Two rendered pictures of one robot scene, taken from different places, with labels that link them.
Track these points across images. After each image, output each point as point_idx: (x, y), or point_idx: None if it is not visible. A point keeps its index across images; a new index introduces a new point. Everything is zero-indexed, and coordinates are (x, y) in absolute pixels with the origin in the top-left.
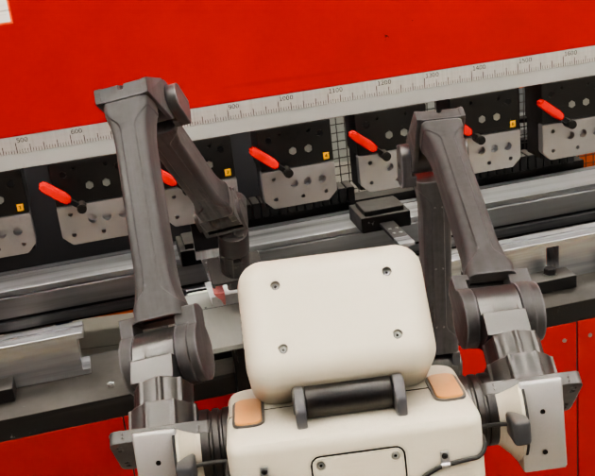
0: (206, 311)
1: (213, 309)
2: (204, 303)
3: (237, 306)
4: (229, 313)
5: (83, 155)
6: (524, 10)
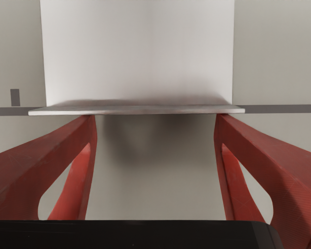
0: (16, 133)
1: (48, 128)
2: (13, 50)
3: (147, 144)
4: (105, 191)
5: None
6: None
